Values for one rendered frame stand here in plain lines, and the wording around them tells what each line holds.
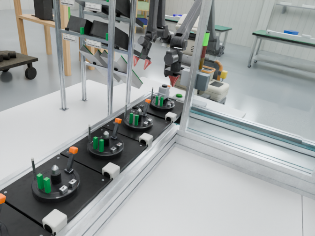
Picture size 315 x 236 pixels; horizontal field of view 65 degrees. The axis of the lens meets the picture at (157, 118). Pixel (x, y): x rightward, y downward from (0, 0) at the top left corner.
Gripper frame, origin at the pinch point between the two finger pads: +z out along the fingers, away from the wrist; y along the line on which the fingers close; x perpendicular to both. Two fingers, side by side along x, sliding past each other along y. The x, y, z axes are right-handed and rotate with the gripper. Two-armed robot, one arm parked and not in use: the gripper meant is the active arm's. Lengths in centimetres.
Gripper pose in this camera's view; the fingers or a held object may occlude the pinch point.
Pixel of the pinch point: (173, 85)
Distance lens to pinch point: 144.6
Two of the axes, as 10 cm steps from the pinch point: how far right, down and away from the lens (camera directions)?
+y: 8.8, 3.1, -3.5
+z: -1.1, 8.7, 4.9
